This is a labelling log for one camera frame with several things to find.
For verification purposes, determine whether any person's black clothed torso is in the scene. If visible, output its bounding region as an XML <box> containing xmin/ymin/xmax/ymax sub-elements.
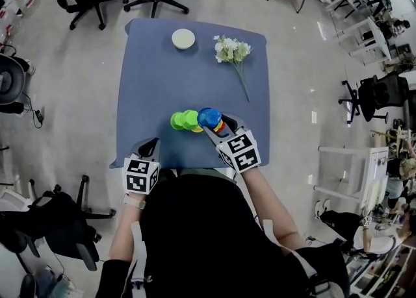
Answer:
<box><xmin>94</xmin><ymin>168</ymin><xmax>351</xmax><ymax>298</ymax></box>

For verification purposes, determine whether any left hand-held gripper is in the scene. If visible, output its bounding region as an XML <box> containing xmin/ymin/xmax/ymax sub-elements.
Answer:
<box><xmin>122</xmin><ymin>136</ymin><xmax>161</xmax><ymax>195</ymax></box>

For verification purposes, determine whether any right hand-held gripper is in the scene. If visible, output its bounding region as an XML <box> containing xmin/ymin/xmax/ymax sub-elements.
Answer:
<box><xmin>202</xmin><ymin>113</ymin><xmax>263</xmax><ymax>175</ymax></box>

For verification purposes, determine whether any blue tablecloth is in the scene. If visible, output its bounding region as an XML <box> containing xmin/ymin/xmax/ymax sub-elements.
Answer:
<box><xmin>109</xmin><ymin>18</ymin><xmax>272</xmax><ymax>170</ymax></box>

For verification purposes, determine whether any blue cup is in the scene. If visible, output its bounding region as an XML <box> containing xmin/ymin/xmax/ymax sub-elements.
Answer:
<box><xmin>196</xmin><ymin>107</ymin><xmax>223</xmax><ymax>130</ymax></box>

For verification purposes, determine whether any person's right forearm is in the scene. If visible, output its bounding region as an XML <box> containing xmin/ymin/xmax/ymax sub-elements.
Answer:
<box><xmin>239</xmin><ymin>167</ymin><xmax>300</xmax><ymax>256</ymax></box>

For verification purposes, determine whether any person's left forearm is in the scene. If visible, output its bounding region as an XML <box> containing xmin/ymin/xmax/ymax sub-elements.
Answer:
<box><xmin>108</xmin><ymin>192</ymin><xmax>147</xmax><ymax>262</ymax></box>

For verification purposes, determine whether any white bowl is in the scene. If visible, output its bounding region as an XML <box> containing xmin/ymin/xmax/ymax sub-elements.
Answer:
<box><xmin>171</xmin><ymin>28</ymin><xmax>196</xmax><ymax>51</ymax></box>

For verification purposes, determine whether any beige wrist band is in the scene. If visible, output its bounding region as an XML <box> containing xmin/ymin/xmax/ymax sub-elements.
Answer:
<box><xmin>123</xmin><ymin>193</ymin><xmax>148</xmax><ymax>210</ymax></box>

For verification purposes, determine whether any black power cable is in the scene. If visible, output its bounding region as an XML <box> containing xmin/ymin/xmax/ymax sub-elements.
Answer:
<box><xmin>19</xmin><ymin>90</ymin><xmax>45</xmax><ymax>130</ymax></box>

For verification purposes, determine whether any white metal cart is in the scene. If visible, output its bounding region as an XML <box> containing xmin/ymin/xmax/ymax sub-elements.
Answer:
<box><xmin>313</xmin><ymin>145</ymin><xmax>390</xmax><ymax>210</ymax></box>

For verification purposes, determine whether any green cup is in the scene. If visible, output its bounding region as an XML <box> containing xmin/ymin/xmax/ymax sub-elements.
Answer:
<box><xmin>180</xmin><ymin>109</ymin><xmax>200</xmax><ymax>130</ymax></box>
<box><xmin>170</xmin><ymin>111</ymin><xmax>185</xmax><ymax>130</ymax></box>

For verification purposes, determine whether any white artificial flower bunch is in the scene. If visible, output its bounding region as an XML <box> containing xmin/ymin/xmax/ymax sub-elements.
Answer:
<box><xmin>213</xmin><ymin>34</ymin><xmax>253</xmax><ymax>103</ymax></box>

